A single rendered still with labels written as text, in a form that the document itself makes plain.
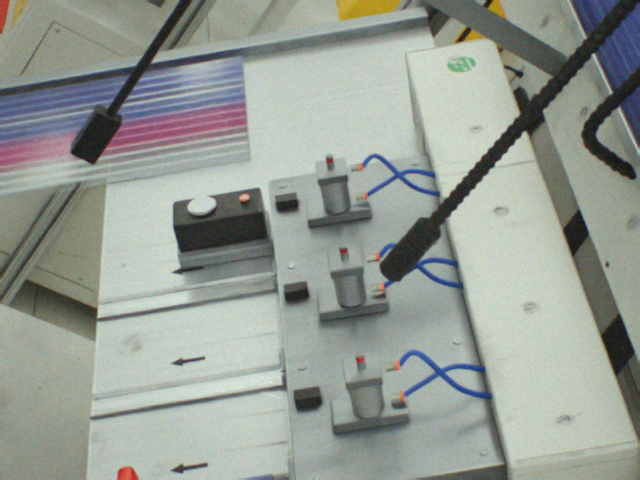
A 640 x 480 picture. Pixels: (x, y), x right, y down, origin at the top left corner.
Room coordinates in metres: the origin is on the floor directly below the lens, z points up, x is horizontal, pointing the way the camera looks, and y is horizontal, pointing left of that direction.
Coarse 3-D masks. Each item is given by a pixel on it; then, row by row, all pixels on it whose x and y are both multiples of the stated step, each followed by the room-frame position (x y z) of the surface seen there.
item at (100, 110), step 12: (96, 108) 0.88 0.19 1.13; (96, 120) 0.87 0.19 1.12; (108, 120) 0.87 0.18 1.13; (120, 120) 0.88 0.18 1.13; (84, 132) 0.87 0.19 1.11; (96, 132) 0.87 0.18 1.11; (108, 132) 0.88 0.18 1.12; (72, 144) 0.88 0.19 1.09; (84, 144) 0.87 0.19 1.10; (96, 144) 0.88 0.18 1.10; (108, 144) 0.88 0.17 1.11; (84, 156) 0.87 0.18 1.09; (96, 156) 0.88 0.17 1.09
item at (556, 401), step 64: (448, 64) 1.11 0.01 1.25; (448, 128) 1.03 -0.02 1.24; (448, 192) 0.95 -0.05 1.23; (512, 192) 0.95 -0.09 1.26; (512, 256) 0.88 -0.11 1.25; (512, 320) 0.82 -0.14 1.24; (576, 320) 0.82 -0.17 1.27; (512, 384) 0.76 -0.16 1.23; (576, 384) 0.77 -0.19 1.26; (512, 448) 0.71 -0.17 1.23; (576, 448) 0.72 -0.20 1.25
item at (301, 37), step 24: (336, 24) 1.30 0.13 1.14; (360, 24) 1.30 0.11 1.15; (384, 24) 1.30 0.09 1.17; (408, 24) 1.31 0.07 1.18; (192, 48) 1.25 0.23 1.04; (216, 48) 1.25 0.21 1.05; (240, 48) 1.25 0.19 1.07; (264, 48) 1.26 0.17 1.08; (288, 48) 1.27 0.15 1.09; (48, 72) 1.20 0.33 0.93; (72, 72) 1.20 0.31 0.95; (96, 72) 1.20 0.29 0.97; (120, 72) 1.21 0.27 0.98; (0, 96) 1.17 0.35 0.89
